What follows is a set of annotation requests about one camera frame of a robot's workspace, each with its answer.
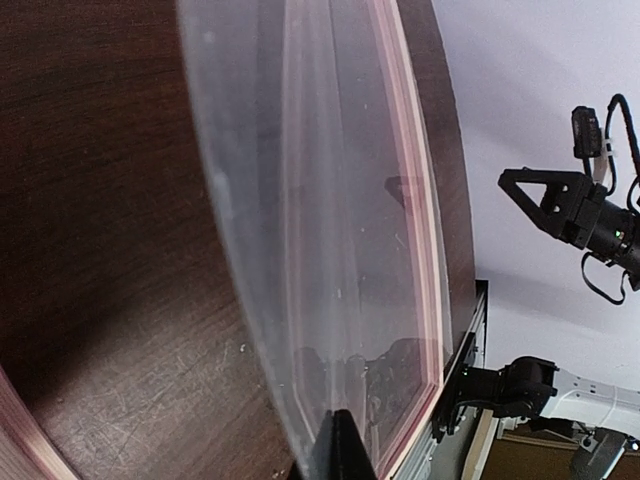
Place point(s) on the pink wooden picture frame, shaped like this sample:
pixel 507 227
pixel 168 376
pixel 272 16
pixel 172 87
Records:
pixel 219 238

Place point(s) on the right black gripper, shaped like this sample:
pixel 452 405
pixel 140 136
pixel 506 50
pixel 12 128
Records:
pixel 575 210

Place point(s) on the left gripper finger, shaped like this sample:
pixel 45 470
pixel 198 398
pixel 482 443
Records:
pixel 339 452

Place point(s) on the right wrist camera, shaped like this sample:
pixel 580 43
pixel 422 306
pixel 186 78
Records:
pixel 587 134

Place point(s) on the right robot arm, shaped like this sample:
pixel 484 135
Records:
pixel 604 418

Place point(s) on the front aluminium rail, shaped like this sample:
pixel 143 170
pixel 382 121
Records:
pixel 442 446

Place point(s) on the clear acrylic sheet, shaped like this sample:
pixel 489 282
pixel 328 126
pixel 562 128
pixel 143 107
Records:
pixel 318 165

